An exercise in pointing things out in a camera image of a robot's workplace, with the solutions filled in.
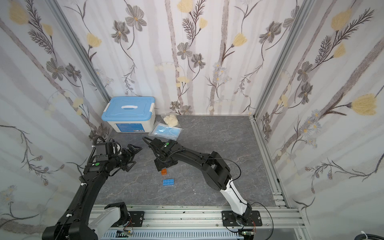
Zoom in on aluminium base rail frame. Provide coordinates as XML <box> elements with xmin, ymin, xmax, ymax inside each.
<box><xmin>106</xmin><ymin>205</ymin><xmax>310</xmax><ymax>240</ymax></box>

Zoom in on right aluminium corner post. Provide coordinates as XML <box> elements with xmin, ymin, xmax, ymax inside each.
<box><xmin>253</xmin><ymin>1</ymin><xmax>315</xmax><ymax>120</ymax></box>

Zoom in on bagged blue face mask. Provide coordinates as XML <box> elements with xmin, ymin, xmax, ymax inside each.
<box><xmin>149</xmin><ymin>122</ymin><xmax>183</xmax><ymax>141</ymax></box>

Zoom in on right aluminium side rail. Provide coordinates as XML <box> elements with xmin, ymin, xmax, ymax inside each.
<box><xmin>250</xmin><ymin>117</ymin><xmax>291</xmax><ymax>209</ymax></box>

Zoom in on aluminium corner post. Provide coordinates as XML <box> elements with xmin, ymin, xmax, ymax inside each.
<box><xmin>253</xmin><ymin>1</ymin><xmax>315</xmax><ymax>120</ymax></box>
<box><xmin>45</xmin><ymin>0</ymin><xmax>111</xmax><ymax>103</ymax></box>

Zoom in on left aluminium corner post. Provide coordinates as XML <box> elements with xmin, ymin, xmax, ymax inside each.
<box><xmin>45</xmin><ymin>0</ymin><xmax>111</xmax><ymax>103</ymax></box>

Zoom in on white slotted cable duct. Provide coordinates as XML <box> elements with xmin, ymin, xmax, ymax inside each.
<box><xmin>101</xmin><ymin>230</ymin><xmax>244</xmax><ymax>240</ymax></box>

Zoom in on bagged cream gloves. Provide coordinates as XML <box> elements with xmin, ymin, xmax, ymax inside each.
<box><xmin>161</xmin><ymin>113</ymin><xmax>180</xmax><ymax>128</ymax></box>

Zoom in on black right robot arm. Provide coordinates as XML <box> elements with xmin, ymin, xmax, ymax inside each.
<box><xmin>143</xmin><ymin>137</ymin><xmax>252</xmax><ymax>226</ymax></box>

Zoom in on blue long lego brick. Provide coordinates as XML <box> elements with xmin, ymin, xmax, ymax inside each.
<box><xmin>163</xmin><ymin>179</ymin><xmax>175</xmax><ymax>186</ymax></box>

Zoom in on blue lidded white storage box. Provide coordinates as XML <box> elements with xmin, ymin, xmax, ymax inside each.
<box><xmin>102</xmin><ymin>96</ymin><xmax>156</xmax><ymax>133</ymax></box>

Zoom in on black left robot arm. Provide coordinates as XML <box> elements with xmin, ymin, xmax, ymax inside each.
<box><xmin>42</xmin><ymin>135</ymin><xmax>142</xmax><ymax>240</ymax></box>

